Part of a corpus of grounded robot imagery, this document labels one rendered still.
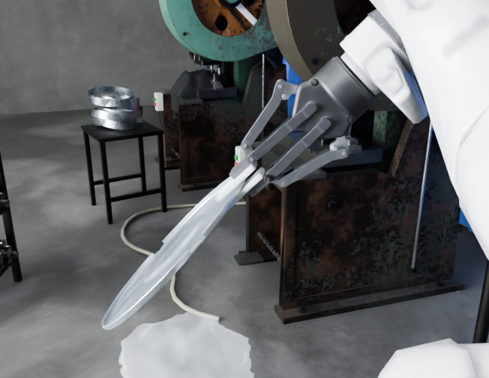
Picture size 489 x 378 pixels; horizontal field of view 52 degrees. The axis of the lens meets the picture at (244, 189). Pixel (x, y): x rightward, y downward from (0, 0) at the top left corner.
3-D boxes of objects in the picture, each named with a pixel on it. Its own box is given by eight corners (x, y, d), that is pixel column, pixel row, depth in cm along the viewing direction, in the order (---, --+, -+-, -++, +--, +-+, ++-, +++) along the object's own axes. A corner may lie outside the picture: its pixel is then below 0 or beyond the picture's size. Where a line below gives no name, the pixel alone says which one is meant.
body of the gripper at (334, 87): (378, 96, 64) (323, 144, 67) (333, 47, 63) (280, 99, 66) (386, 107, 57) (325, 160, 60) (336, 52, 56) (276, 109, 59)
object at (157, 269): (113, 347, 54) (107, 343, 54) (100, 317, 81) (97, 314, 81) (274, 159, 63) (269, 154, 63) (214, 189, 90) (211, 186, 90)
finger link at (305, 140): (323, 109, 64) (331, 116, 64) (265, 169, 68) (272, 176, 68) (324, 115, 60) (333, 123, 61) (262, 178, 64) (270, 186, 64)
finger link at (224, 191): (256, 169, 64) (251, 165, 64) (217, 203, 66) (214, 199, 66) (258, 162, 67) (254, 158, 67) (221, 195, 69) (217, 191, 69)
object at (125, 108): (108, 225, 308) (94, 95, 281) (88, 202, 344) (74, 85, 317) (168, 211, 328) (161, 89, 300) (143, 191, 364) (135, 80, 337)
